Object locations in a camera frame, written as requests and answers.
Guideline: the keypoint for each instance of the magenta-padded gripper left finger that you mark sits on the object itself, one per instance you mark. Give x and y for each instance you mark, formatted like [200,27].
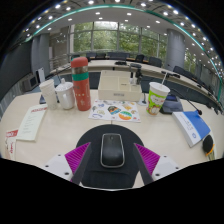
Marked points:
[77,159]

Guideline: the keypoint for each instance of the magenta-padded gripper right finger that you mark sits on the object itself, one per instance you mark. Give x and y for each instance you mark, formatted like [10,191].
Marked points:
[147,160]

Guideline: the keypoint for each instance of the black computer mouse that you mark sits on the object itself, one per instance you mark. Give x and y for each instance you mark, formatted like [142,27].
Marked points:
[112,150]

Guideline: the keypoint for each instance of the blue and white book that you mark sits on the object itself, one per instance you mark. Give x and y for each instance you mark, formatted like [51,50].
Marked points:
[192,126]

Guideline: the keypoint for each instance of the colourful sticker sheet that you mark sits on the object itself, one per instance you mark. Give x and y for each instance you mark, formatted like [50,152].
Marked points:
[115,111]

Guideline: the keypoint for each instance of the white paper booklet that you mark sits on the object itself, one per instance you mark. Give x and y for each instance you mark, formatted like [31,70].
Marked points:
[32,121]

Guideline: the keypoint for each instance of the green printed paper cup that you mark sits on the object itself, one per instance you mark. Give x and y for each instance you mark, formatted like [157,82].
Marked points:
[156,100]

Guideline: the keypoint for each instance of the black and yellow handheld microphone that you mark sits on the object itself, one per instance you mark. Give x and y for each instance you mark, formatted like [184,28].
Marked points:
[208,145]

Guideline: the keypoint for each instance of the white lidded mug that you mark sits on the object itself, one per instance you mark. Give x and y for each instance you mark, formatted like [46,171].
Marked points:
[66,96]

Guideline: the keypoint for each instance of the red and white magazine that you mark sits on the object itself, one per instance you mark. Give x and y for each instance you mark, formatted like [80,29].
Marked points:
[10,143]

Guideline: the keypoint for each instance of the stack of white paper cups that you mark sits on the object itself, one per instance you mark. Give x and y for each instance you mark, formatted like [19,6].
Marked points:
[49,95]

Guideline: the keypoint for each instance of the red thermos bottle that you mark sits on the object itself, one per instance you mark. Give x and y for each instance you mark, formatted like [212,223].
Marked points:
[81,86]

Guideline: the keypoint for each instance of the beige organizer box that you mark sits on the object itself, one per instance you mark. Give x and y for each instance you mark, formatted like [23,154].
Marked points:
[116,90]

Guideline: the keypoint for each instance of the grey box appliance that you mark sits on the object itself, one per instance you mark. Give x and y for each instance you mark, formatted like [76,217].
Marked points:
[30,83]

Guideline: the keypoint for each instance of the long curved conference desk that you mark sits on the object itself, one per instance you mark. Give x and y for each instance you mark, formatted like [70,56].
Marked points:
[153,70]

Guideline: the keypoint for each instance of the white floor appliance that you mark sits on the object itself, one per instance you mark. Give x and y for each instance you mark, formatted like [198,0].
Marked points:
[40,75]

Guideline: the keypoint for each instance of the black office chairs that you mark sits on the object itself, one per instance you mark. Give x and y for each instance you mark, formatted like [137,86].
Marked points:
[155,61]

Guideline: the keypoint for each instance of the ceiling lights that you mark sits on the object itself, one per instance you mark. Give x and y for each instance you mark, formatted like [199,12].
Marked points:
[90,2]

